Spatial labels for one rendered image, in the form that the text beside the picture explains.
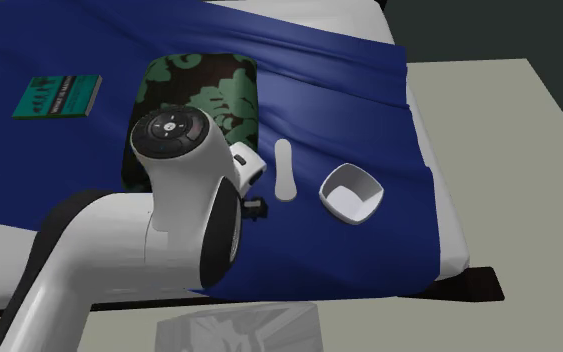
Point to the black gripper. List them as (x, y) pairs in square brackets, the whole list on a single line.
[(255, 208)]

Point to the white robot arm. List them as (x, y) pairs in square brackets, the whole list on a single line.
[(115, 234)]

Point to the white flat elongated remote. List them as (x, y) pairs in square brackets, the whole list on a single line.
[(285, 170)]

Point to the white square bowl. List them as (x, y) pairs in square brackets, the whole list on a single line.
[(351, 195)]

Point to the blue blanket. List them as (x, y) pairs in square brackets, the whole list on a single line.
[(320, 117)]

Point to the green and brown patterned pillow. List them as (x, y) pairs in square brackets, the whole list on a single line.
[(212, 80)]

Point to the white bed with dark base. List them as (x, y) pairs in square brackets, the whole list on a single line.
[(449, 234)]

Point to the teal book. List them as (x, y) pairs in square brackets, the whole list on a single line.
[(59, 96)]

